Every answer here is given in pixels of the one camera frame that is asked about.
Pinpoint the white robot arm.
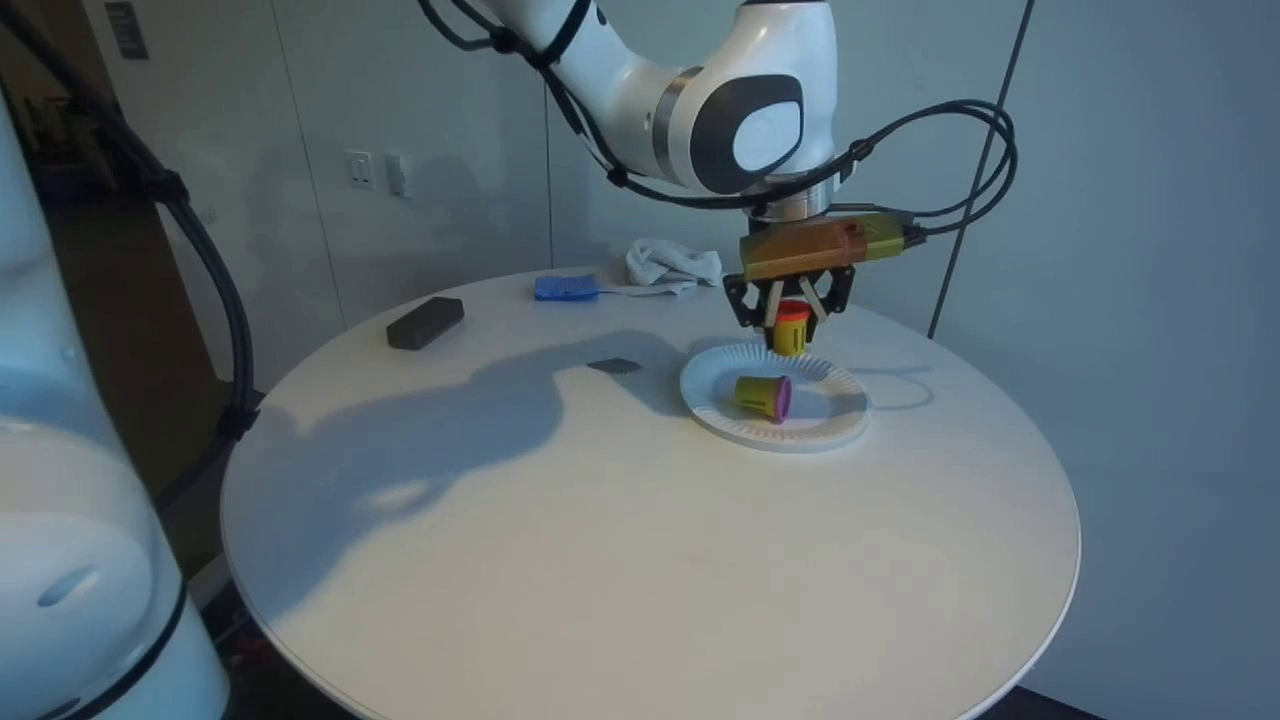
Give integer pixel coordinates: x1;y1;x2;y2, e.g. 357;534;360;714
418;0;835;247

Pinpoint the orange wrist camera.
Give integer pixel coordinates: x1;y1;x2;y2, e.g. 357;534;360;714
741;217;926;280

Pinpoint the yellow container pink lid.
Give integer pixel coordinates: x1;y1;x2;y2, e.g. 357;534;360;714
731;375;791;423

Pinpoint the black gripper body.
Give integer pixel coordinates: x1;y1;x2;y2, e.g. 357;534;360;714
723;269;857;328

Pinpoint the white crumpled cloth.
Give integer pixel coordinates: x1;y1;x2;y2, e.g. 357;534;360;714
625;241;723;292

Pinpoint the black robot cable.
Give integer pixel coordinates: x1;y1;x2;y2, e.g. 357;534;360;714
418;0;1022;241

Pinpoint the black rectangular block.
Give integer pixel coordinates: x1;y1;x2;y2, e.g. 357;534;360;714
383;294;463;350

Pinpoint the small grey flat piece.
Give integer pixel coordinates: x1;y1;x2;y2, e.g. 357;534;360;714
588;354;640;375

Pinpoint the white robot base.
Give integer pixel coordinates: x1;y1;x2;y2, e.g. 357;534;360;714
0;103;232;720

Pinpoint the white paper plate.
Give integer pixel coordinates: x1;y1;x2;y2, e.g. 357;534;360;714
682;342;867;453

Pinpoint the blue sponge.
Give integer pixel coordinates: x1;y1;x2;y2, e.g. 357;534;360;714
532;274;600;302

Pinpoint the yellow container red lid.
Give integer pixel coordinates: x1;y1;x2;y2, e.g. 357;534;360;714
777;301;808;354

